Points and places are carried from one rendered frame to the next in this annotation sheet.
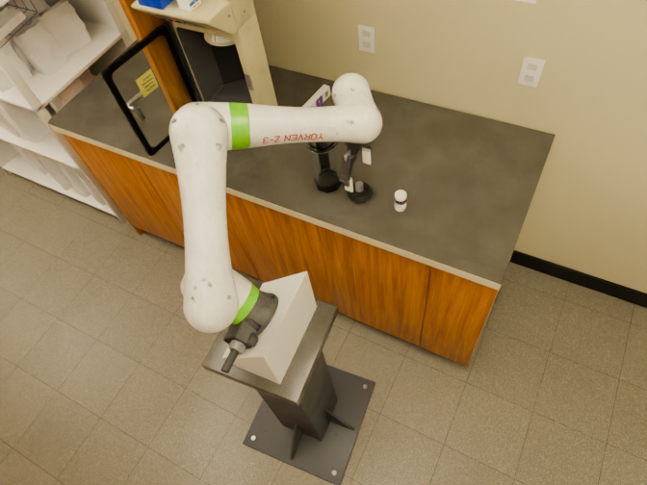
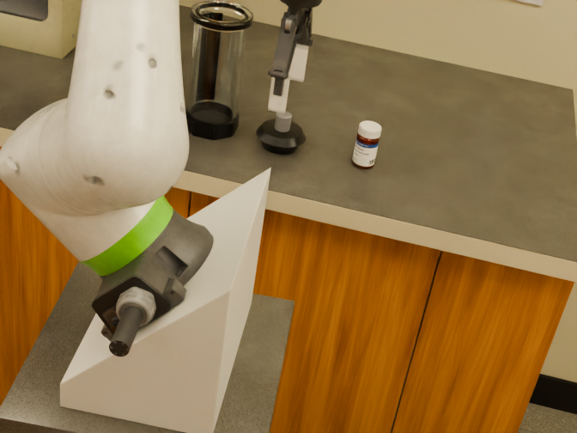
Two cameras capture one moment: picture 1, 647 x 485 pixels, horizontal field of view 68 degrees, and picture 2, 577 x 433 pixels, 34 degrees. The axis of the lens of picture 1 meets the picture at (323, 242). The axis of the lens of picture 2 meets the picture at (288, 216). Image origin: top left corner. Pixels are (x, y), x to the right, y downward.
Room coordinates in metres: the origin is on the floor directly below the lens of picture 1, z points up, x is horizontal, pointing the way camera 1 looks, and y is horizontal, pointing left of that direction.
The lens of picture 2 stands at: (-0.25, 0.55, 1.80)
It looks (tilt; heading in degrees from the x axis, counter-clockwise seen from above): 33 degrees down; 331
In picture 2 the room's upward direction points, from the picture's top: 9 degrees clockwise
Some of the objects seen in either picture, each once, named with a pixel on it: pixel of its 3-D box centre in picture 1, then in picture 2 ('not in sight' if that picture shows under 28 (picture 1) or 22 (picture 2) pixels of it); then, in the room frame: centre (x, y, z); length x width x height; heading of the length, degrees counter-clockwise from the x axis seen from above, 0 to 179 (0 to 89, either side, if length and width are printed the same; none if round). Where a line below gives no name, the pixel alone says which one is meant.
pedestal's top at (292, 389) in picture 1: (271, 337); (159, 363); (0.63, 0.22, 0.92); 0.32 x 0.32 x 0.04; 58
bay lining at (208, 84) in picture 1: (235, 56); not in sight; (1.70, 0.19, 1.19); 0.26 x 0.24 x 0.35; 53
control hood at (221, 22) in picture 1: (184, 17); not in sight; (1.55, 0.30, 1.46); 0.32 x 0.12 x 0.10; 53
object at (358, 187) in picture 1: (359, 190); (282, 130); (1.10, -0.16, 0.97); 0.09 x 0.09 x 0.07
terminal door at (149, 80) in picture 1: (156, 93); not in sight; (1.57, 0.50, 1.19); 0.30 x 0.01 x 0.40; 137
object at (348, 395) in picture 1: (296, 383); not in sight; (0.63, 0.22, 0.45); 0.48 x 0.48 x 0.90; 58
